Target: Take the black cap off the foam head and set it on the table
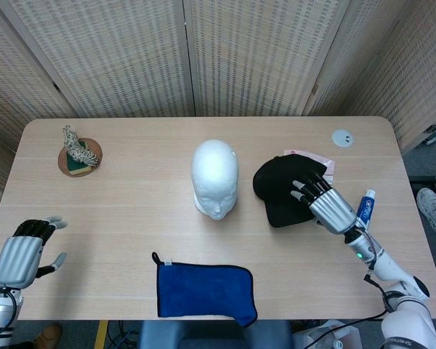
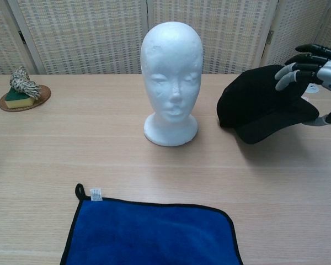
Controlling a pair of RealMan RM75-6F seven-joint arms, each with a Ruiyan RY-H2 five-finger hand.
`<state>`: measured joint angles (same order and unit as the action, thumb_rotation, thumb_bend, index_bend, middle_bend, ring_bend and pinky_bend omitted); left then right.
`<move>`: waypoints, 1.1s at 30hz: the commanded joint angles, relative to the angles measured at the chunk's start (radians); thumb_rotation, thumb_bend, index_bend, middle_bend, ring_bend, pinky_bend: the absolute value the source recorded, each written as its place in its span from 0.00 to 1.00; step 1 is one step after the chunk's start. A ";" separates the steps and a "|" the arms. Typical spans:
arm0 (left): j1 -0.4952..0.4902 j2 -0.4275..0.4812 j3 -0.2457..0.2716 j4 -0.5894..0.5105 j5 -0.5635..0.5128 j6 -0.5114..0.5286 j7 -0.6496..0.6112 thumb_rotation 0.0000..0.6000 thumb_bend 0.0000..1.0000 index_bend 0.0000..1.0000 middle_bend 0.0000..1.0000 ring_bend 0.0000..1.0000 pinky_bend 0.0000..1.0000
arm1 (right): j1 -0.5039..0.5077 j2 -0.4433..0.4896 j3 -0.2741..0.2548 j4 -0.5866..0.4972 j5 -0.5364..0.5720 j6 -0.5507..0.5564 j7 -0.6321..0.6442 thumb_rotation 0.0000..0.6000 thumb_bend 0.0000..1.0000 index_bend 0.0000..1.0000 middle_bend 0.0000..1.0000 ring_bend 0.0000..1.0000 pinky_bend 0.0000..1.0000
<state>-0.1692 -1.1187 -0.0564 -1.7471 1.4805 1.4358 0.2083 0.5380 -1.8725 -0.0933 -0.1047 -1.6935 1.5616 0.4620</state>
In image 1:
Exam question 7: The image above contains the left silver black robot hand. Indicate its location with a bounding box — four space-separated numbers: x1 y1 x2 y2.
0 216 68 289

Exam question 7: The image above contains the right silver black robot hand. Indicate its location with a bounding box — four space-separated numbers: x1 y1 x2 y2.
289 170 358 236

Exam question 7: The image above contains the black cap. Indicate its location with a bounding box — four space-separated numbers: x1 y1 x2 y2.
253 154 328 229

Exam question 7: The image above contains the blue cloth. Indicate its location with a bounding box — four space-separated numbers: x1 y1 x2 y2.
151 252 259 328

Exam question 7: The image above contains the blue white toothpaste tube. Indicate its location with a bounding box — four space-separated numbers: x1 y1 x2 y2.
355 188 377 230

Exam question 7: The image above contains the pink wet wipes pack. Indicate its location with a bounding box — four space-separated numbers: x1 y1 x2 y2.
283 148 336 185

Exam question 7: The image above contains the brown shoe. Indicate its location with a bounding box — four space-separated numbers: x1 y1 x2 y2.
33 324 62 349

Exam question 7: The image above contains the white sneaker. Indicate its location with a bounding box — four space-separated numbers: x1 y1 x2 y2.
416 188 436 236

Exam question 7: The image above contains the green yellow sponge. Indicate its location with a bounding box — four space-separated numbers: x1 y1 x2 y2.
65 141 95 172

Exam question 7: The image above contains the white foam mannequin head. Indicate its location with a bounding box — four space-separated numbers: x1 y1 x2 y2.
191 139 239 222

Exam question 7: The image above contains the clear plastic bag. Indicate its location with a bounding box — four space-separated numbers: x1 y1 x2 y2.
294 319 363 349

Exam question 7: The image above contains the wooden coaster with ornament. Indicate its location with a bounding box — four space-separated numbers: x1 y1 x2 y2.
57 138 104 178

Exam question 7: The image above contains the woven folding screen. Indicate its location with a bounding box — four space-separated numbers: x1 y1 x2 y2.
0 0 436 193

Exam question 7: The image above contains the white round cable grommet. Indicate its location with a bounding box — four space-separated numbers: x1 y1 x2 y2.
331 129 354 148

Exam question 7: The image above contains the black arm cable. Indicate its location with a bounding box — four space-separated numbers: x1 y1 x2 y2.
304 272 393 339

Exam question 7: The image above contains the twisted rope bundle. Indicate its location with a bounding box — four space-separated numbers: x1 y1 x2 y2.
61 125 97 167

